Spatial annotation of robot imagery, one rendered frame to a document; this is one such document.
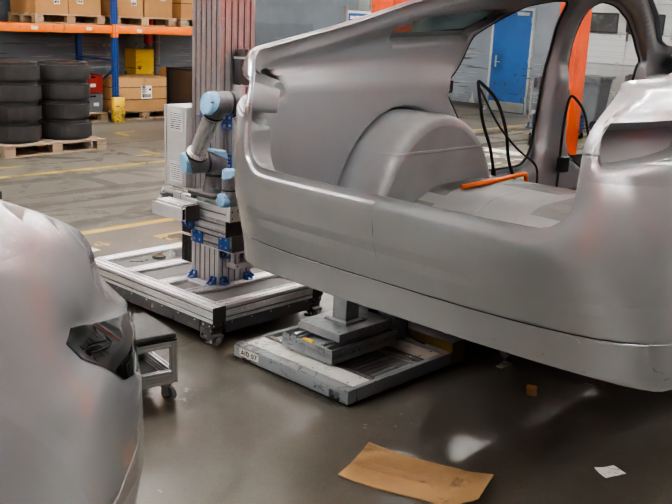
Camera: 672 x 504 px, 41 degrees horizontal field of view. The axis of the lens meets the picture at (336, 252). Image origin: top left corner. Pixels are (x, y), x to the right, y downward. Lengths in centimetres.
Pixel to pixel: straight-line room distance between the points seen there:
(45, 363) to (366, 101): 297
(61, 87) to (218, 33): 676
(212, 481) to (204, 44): 254
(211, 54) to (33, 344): 400
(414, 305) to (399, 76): 153
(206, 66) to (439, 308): 266
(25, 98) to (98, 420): 1009
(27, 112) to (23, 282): 1022
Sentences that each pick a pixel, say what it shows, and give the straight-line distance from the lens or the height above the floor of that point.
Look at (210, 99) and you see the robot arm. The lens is 451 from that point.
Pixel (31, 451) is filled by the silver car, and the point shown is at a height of 121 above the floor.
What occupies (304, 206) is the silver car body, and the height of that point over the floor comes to 112.
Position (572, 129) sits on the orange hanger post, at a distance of 654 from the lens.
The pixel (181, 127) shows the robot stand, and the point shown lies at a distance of 526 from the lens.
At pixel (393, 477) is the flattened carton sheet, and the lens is 366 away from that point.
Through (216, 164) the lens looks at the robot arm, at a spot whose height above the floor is 97.
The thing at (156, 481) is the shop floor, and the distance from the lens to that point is 363.
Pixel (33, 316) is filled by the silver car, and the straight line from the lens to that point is 120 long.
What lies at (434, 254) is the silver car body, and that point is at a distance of 278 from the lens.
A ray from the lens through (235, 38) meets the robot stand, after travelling 510.
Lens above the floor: 176
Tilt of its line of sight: 15 degrees down
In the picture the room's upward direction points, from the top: 3 degrees clockwise
